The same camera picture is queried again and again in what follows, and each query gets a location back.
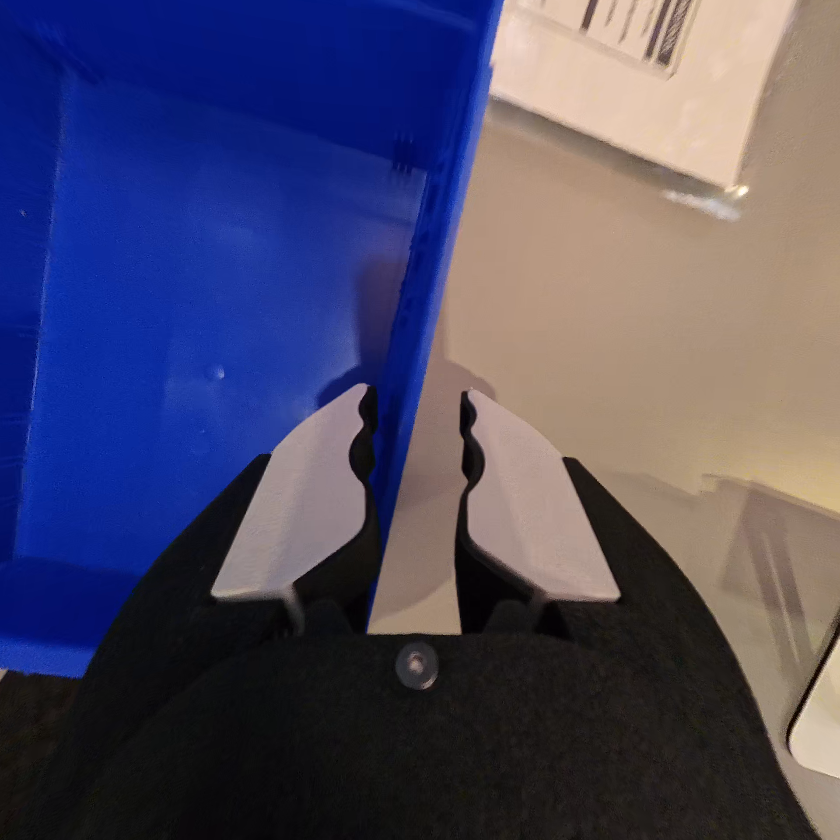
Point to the white device with dark edge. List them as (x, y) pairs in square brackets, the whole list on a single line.
[(820, 722)]

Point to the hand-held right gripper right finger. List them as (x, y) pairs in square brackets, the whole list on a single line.
[(531, 512)]

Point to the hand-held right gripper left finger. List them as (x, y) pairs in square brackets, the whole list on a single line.
[(295, 512)]

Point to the white card with black stripes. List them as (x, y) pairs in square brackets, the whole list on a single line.
[(656, 98)]

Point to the blue plastic bin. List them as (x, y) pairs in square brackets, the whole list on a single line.
[(229, 262)]

